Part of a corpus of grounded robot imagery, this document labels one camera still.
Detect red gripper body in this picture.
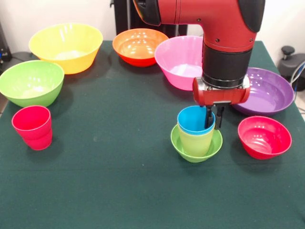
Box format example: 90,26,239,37
192,77,251,107

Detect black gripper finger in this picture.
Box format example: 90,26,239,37
205,106,214,128
215,104,225,130

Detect blue cup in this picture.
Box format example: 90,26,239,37
177,105,216,134

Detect yellow cup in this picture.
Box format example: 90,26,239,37
177,124,215,157

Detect small green bowl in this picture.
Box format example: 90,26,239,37
170,124,224,163

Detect small red bowl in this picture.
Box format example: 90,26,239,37
237,115,293,160

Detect large green bowl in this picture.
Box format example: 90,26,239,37
0,60,65,108

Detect purple bowl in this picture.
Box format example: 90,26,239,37
230,67,295,117

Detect large pink bowl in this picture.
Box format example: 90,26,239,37
154,35,204,92

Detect orange bowl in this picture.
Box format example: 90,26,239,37
112,28,169,67

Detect dark green tablecloth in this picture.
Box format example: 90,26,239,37
0,40,305,229

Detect large yellow bowl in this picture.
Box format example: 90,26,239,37
29,22,104,75

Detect black equipment box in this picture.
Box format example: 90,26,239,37
0,22,12,70

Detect white and blue cables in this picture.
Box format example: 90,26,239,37
290,61,305,96

